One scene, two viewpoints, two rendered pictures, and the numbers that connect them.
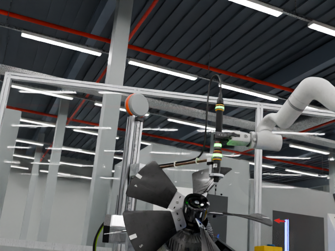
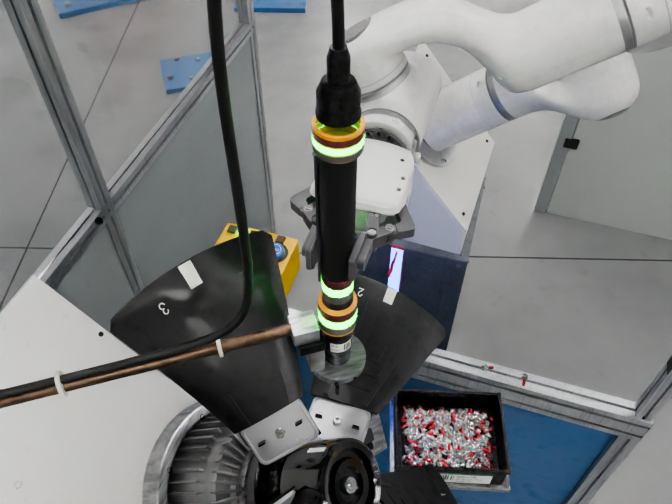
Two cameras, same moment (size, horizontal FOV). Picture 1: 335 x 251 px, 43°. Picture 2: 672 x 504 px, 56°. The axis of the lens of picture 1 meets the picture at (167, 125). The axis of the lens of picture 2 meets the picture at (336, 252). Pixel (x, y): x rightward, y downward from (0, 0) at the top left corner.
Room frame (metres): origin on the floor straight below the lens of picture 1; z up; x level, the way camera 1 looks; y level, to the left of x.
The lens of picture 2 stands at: (1.85, 0.13, 2.04)
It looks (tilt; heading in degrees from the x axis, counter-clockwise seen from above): 49 degrees down; 293
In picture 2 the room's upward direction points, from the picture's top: straight up
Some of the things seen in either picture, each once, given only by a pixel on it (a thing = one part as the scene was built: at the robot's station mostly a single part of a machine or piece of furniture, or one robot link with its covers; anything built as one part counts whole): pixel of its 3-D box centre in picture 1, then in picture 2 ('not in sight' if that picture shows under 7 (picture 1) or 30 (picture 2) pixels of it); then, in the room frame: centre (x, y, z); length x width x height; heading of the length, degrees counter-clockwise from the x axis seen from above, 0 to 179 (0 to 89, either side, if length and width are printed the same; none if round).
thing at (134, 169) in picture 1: (138, 171); not in sight; (2.49, 0.15, 1.45); 0.10 x 0.07 x 0.08; 40
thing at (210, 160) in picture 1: (215, 167); (329, 340); (2.02, -0.25, 1.41); 0.09 x 0.07 x 0.10; 40
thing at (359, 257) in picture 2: (222, 134); (372, 250); (1.98, -0.27, 1.56); 0.07 x 0.03 x 0.03; 95
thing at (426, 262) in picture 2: not in sight; (402, 313); (2.10, -0.98, 0.47); 0.30 x 0.30 x 0.93; 6
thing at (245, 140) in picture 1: (239, 138); (366, 181); (2.02, -0.36, 1.56); 0.11 x 0.10 x 0.07; 95
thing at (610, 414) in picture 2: not in sight; (431, 365); (1.94, -0.62, 0.82); 0.90 x 0.04 x 0.08; 5
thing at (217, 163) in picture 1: (218, 136); (337, 252); (2.01, -0.25, 1.56); 0.04 x 0.04 x 0.46
